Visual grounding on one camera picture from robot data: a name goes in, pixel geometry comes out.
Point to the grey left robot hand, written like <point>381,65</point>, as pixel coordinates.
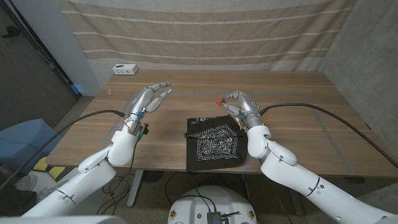
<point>140,102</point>

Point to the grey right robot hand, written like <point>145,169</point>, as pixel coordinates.
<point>248,107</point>

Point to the black paisley bandana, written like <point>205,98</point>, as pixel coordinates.
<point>214,146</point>

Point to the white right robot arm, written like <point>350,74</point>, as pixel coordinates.
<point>295,180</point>

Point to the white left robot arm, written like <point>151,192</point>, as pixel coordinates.
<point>93,174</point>

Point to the red toy strawberry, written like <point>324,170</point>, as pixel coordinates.
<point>219,100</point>

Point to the white power strip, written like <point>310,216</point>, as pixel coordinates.
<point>125,69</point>

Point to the grey table leg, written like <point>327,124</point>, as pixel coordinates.
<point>297,208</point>
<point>134,189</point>

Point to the beige striped backdrop cloth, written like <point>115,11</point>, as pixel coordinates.
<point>202,31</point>

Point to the yellow cushion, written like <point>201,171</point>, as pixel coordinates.
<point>40,164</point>
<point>57,172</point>

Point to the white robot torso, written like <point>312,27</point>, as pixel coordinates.
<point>192,205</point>

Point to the grey electronics box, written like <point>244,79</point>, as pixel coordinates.
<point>214,217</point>

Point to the blue upholstered chair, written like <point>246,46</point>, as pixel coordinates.
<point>25,140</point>

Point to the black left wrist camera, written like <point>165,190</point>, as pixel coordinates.
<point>144,129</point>

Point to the black door frame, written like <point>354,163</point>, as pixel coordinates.
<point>63,76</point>

